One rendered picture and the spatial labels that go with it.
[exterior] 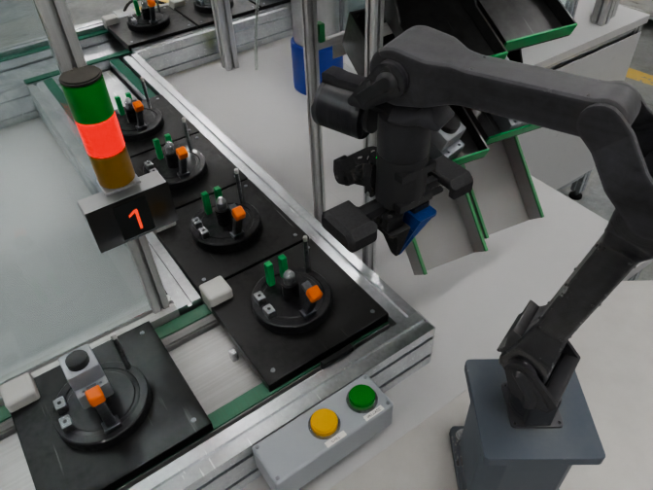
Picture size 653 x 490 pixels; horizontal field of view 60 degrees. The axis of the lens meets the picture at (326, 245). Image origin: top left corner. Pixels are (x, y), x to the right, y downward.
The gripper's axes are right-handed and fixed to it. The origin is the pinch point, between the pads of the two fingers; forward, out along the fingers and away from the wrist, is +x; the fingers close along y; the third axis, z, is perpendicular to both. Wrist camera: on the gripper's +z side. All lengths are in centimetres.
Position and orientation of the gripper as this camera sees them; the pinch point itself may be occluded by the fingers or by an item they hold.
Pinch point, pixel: (396, 232)
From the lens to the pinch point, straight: 70.3
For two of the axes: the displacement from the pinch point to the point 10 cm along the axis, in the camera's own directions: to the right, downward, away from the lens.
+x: 0.3, 7.3, 6.9
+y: -8.2, 4.1, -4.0
